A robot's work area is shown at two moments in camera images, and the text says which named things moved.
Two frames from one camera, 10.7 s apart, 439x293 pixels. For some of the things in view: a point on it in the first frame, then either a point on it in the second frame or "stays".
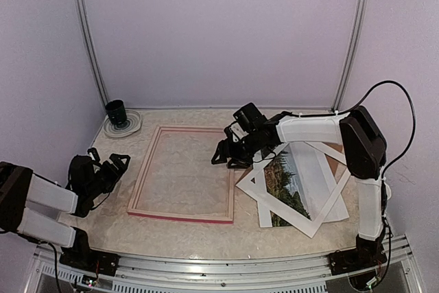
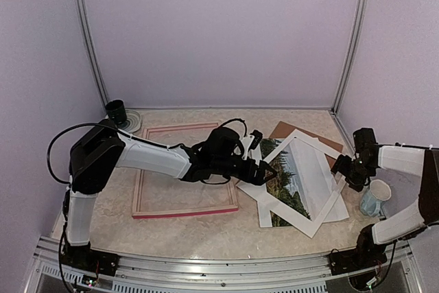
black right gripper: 222,147 to 341,165
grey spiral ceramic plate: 132,123 stays
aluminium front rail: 402,273 stays
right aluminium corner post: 353,36 stays
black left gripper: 115,174 to 258,179
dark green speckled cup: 116,111 stays
